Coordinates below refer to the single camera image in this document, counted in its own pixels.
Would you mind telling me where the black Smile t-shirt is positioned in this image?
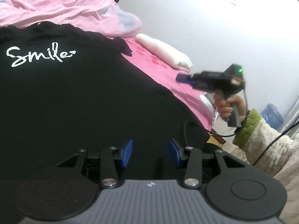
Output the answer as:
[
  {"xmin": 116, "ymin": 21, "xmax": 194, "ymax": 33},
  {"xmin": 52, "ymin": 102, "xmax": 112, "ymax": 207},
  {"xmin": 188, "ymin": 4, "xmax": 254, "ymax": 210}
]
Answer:
[{"xmin": 1, "ymin": 22, "xmax": 209, "ymax": 223}]

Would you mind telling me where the blue plastic bag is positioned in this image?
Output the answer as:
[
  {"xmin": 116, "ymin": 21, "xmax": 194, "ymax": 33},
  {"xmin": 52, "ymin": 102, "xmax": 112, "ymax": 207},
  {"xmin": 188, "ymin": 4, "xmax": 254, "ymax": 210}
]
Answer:
[{"xmin": 261, "ymin": 103, "xmax": 283, "ymax": 130}]

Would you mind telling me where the person's right hand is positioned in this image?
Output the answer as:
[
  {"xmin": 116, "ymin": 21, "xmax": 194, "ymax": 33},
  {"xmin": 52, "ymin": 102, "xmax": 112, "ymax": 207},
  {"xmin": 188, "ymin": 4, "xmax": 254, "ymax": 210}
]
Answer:
[{"xmin": 214, "ymin": 94, "xmax": 247, "ymax": 121}]

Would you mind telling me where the cream rolled towel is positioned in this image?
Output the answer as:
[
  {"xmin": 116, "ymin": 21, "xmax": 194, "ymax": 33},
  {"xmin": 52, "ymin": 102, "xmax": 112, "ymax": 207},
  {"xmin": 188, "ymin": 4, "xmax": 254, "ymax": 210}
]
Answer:
[{"xmin": 135, "ymin": 33, "xmax": 193, "ymax": 72}]

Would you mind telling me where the cream fleece sleeve forearm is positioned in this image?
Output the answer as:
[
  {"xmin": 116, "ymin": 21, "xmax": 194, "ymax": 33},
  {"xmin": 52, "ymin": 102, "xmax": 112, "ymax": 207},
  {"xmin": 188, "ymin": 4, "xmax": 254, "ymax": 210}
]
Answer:
[{"xmin": 233, "ymin": 109, "xmax": 299, "ymax": 223}]

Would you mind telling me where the light pink quilt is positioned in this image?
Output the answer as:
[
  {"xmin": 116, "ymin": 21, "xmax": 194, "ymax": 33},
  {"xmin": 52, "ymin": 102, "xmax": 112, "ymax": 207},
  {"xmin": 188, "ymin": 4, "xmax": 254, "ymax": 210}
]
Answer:
[{"xmin": 1, "ymin": 0, "xmax": 142, "ymax": 38}]

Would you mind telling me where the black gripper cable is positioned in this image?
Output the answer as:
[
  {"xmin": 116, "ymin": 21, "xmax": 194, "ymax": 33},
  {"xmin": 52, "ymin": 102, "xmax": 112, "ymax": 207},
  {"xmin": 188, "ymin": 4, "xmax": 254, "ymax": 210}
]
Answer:
[{"xmin": 183, "ymin": 83, "xmax": 299, "ymax": 166}]

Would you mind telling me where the pink floral bed sheet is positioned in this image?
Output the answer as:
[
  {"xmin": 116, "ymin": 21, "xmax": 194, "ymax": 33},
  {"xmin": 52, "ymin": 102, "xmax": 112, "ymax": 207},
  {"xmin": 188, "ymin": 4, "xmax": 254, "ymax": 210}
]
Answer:
[{"xmin": 124, "ymin": 37, "xmax": 215, "ymax": 130}]

